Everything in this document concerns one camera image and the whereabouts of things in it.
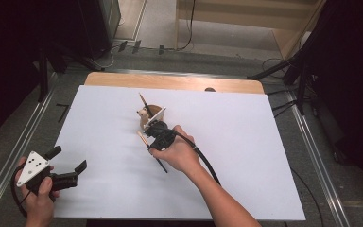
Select dark curtain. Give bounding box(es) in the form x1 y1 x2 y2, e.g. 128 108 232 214
0 0 50 147
308 0 363 201

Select tan bear cup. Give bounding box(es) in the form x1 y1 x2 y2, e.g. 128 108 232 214
136 103 164 131

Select metal floor rail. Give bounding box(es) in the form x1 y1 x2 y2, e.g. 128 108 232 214
287 91 352 227
0 73 60 218

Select dark cabinet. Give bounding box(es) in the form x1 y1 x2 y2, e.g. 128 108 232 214
75 0 123 61

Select black angle bracket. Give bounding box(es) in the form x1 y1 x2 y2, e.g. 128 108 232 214
56 103 71 124

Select black tripod stand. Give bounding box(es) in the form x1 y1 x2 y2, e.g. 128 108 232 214
246 55 313 117

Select white floor cable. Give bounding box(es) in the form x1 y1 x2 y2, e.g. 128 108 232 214
97 43 121 70

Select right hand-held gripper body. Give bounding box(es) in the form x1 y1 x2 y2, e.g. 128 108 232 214
143 106 178 152

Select black floor cables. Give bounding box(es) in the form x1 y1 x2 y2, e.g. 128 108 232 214
260 57 297 78

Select white table board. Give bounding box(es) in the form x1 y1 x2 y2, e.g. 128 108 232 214
52 84 307 221

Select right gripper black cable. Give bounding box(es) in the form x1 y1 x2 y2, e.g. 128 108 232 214
157 126 222 187

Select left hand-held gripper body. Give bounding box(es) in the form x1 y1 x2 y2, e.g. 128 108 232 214
16 150 79 195

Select hanging black cable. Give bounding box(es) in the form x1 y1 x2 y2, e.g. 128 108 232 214
175 0 197 52

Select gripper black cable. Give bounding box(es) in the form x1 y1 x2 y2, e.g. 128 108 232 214
10 164 30 219
157 126 222 187

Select wooden table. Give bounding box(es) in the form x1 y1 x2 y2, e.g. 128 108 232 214
84 71 266 95

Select person's left hand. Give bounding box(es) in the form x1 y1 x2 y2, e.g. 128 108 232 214
16 156 61 227

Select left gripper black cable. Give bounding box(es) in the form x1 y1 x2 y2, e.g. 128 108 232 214
10 164 30 219

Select black stand leg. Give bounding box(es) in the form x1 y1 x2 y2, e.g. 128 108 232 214
37 44 50 103

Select thin black cable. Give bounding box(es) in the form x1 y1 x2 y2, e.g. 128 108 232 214
290 167 326 227

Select person's right hand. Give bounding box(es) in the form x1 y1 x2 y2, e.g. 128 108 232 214
149 124 202 174

